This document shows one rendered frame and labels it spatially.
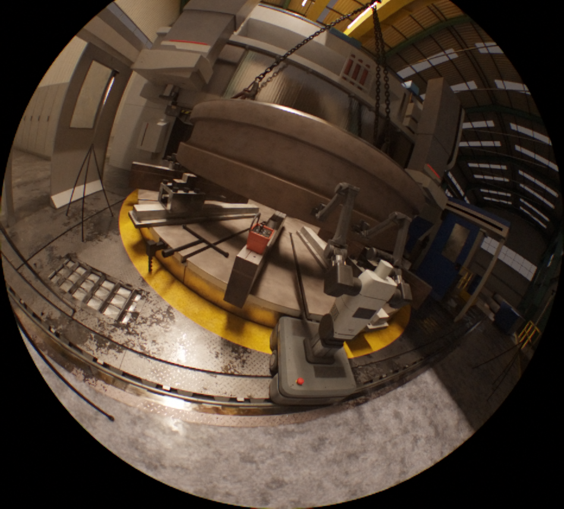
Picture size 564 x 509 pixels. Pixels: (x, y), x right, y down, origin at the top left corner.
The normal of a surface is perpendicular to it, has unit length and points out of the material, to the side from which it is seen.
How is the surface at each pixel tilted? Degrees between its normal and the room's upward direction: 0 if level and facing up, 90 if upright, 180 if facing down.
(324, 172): 90
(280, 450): 0
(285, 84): 90
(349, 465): 0
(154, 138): 90
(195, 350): 0
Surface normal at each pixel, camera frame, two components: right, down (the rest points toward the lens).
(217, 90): 0.18, 0.37
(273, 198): -0.14, 0.25
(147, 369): 0.37, -0.89
